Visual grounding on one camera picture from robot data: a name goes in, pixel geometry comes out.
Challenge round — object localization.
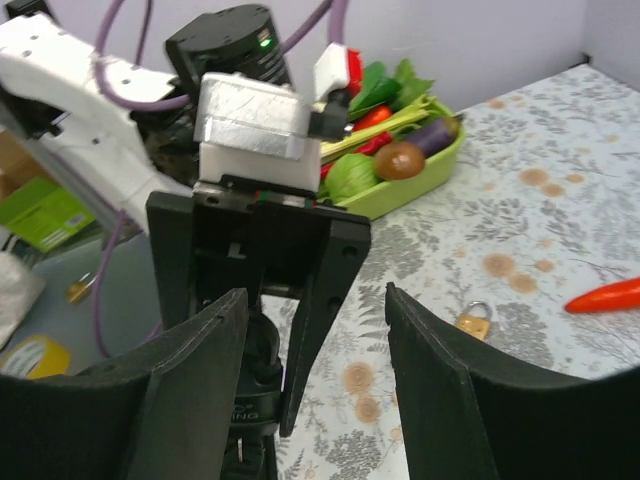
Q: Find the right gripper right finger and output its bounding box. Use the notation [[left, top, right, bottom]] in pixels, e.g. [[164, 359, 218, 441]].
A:
[[385, 285, 639, 479]]

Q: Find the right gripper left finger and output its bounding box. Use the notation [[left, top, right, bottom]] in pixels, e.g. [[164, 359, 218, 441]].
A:
[[1, 289, 249, 479]]

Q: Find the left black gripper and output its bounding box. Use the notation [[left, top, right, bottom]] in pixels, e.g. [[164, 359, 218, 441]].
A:
[[146, 177, 371, 438]]

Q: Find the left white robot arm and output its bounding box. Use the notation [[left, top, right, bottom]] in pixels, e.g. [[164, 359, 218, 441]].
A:
[[1, 4, 371, 436]]

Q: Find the small brass padlock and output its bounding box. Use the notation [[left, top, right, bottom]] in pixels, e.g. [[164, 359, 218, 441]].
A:
[[454, 300, 493, 341]]

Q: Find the green round cabbage toy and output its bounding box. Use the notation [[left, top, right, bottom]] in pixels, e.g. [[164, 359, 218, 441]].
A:
[[319, 153, 380, 204]]

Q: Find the green plastic tray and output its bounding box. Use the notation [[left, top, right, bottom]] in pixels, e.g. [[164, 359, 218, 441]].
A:
[[336, 119, 464, 220]]

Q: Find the yellow tape roll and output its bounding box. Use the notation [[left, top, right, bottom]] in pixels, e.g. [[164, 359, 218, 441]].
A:
[[1, 335, 71, 380]]

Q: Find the red chili pepper toy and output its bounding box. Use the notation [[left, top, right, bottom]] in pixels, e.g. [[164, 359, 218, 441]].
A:
[[320, 131, 393, 180]]

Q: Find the bok choy toy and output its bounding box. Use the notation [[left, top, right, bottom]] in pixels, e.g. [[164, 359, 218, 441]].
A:
[[349, 58, 435, 121]]

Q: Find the celery stalk toy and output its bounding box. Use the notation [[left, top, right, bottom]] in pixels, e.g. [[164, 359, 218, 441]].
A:
[[320, 95, 453, 164]]

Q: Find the orange toy carrot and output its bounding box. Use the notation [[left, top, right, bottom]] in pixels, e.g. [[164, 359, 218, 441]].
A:
[[565, 278, 639, 314]]

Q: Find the purple eggplant toy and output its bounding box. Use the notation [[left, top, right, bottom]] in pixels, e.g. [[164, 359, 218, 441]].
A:
[[403, 115, 463, 158]]

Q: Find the green cardboard box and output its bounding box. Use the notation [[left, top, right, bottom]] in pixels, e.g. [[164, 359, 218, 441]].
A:
[[1, 178, 95, 253]]

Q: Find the floral tablecloth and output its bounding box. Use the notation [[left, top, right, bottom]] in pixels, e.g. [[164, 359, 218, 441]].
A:
[[276, 65, 639, 479]]

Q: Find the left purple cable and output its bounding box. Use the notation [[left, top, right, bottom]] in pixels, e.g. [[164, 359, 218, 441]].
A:
[[89, 0, 351, 359]]

